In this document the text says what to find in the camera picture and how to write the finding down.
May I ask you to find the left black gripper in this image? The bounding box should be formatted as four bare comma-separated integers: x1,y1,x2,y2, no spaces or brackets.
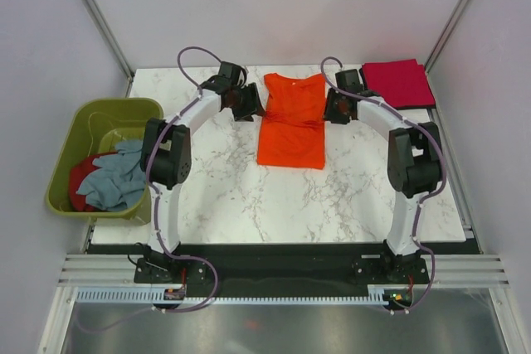
229,84,267,123

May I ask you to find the orange t shirt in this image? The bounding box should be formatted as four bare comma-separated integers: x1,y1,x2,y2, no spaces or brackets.
257,73,325,170

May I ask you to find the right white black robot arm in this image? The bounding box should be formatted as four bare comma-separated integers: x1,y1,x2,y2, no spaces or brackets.
324,69,446,284

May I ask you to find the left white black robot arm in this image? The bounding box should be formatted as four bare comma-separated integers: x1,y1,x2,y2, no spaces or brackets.
134,61,265,283

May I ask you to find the folded red t shirt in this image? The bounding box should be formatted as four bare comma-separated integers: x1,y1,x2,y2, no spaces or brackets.
362,59,436,109

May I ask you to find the olive green plastic bin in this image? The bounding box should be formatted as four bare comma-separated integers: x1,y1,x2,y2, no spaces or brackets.
45,98,163,219

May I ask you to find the light blue t shirt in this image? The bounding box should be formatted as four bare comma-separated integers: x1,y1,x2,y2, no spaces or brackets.
77,139,146,212

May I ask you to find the dark red t shirt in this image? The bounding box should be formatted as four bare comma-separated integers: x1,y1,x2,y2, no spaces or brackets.
68,152,114,212

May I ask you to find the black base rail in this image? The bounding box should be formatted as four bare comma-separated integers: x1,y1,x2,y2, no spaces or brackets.
134,243,425,297

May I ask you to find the left aluminium frame post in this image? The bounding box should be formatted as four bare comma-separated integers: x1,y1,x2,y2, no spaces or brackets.
81,0,134,83

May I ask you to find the aluminium frame post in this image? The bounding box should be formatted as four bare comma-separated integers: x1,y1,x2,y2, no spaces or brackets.
81,0,134,83
424,0,473,75

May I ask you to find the right aluminium frame post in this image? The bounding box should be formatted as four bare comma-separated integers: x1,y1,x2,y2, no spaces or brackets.
424,0,473,75

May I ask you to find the white slotted cable duct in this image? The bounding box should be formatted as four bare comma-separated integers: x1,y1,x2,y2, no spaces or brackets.
76,287,388,306

